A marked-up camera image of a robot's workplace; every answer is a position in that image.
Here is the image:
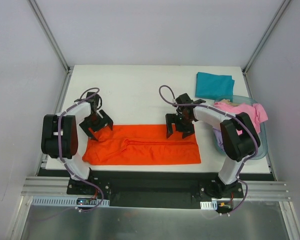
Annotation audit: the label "white cable duct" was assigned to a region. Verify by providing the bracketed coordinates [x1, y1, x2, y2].
[32, 196, 110, 208]
[200, 200, 218, 211]

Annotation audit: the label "right white cable duct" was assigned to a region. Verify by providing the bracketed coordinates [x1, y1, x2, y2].
[200, 200, 218, 211]

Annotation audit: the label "left frame post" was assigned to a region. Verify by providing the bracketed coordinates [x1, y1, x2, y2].
[27, 0, 70, 73]

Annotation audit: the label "pink t-shirt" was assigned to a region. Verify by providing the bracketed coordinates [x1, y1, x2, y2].
[213, 99, 268, 134]

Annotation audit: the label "orange t-shirt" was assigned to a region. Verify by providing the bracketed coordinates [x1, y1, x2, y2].
[83, 124, 201, 166]

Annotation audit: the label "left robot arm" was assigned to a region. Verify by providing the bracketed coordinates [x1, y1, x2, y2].
[41, 87, 114, 195]

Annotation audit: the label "right frame post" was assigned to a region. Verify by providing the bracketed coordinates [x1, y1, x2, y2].
[242, 0, 293, 76]

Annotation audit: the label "left white cable duct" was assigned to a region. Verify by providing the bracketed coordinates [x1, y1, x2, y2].
[32, 196, 110, 208]

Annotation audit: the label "clear blue plastic basket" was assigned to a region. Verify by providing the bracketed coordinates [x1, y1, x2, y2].
[214, 95, 268, 160]

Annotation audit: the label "lavender t-shirt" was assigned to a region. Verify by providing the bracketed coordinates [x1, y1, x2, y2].
[213, 128, 224, 151]

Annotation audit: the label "aluminium frame rail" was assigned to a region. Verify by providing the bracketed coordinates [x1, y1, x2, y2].
[21, 176, 292, 202]

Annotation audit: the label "folded teal t-shirt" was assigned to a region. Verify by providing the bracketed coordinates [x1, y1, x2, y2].
[195, 72, 235, 100]

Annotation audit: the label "frame post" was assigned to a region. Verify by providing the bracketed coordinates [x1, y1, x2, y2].
[242, 0, 293, 76]
[27, 0, 70, 73]

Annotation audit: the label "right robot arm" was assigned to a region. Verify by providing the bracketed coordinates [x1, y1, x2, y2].
[165, 93, 261, 199]

